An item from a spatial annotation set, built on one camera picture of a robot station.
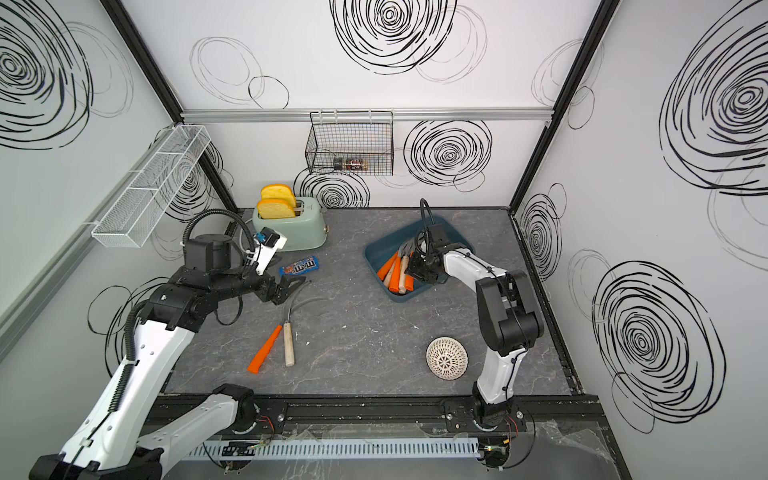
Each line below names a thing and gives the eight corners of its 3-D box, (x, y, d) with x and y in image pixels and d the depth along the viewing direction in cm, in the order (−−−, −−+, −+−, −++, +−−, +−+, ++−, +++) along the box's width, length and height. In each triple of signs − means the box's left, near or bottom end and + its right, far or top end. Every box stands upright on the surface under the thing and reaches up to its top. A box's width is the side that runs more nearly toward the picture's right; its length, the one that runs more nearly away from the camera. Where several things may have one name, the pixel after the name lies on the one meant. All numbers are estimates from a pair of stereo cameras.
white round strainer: (427, 380, 81) (429, 375, 77) (424, 343, 88) (425, 336, 84) (467, 380, 81) (471, 375, 77) (461, 343, 88) (464, 336, 84)
